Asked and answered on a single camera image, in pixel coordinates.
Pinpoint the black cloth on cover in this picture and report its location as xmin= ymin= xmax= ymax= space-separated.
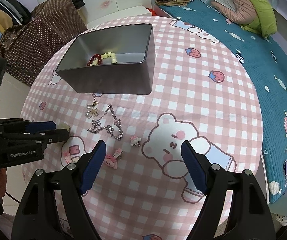
xmin=71 ymin=0 xmax=85 ymax=10

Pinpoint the grey metal tin box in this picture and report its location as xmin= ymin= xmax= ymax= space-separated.
xmin=56 ymin=23 xmax=155 ymax=95

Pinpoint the pink bunny charm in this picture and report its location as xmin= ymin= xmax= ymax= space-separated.
xmin=104 ymin=154 xmax=118 ymax=170

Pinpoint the pink bear charm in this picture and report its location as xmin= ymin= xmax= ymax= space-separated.
xmin=62 ymin=151 xmax=73 ymax=164

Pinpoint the teal candy print mattress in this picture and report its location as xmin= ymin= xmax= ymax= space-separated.
xmin=161 ymin=0 xmax=287 ymax=203

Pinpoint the brown dotted fabric cover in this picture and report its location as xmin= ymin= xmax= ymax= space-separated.
xmin=0 ymin=0 xmax=86 ymax=87

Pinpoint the silver chain necklace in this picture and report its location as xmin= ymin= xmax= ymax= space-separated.
xmin=87 ymin=103 xmax=125 ymax=141

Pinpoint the pink bow hair clip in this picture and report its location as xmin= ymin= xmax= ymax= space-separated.
xmin=130 ymin=135 xmax=142 ymax=147

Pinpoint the green blanket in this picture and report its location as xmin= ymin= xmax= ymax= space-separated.
xmin=240 ymin=0 xmax=277 ymax=38

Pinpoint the pearl charm earring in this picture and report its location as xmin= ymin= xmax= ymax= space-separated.
xmin=85 ymin=99 xmax=100 ymax=119

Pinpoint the black cable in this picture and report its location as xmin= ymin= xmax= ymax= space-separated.
xmin=4 ymin=191 xmax=21 ymax=204

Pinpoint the dark red bead bracelet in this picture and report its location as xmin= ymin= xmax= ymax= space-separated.
xmin=86 ymin=52 xmax=103 ymax=67

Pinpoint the small pink charm clip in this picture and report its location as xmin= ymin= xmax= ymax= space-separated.
xmin=114 ymin=148 xmax=123 ymax=160

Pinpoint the pink quilted jacket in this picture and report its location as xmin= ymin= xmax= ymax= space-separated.
xmin=211 ymin=0 xmax=257 ymax=25

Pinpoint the pale yellow bead bracelet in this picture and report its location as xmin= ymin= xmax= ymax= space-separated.
xmin=89 ymin=51 xmax=118 ymax=66

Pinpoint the pink checkered bear tablecloth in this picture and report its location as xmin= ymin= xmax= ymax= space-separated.
xmin=21 ymin=16 xmax=263 ymax=239

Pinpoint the hanging clothes row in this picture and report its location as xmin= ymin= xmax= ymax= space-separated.
xmin=0 ymin=0 xmax=32 ymax=36

